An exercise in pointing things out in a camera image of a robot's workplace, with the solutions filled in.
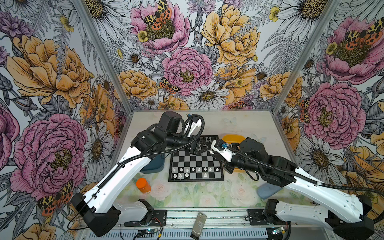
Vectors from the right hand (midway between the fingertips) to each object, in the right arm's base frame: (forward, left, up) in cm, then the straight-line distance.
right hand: (216, 157), depth 65 cm
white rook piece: (+3, +21, -25) cm, 33 cm away
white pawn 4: (+6, +10, -25) cm, 28 cm away
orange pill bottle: (-5, +35, -18) cm, 40 cm away
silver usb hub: (-21, +8, -24) cm, 33 cm away
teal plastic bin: (+8, +31, -22) cm, 39 cm away
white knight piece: (+3, +18, -25) cm, 31 cm away
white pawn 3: (+6, +14, -25) cm, 29 cm away
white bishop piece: (+3, +14, -25) cm, 29 cm away
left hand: (+1, +5, +4) cm, 7 cm away
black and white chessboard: (+8, +5, -25) cm, 27 cm away
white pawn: (+6, +21, -25) cm, 33 cm away
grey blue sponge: (-7, -27, -24) cm, 36 cm away
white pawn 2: (+6, +17, -25) cm, 31 cm away
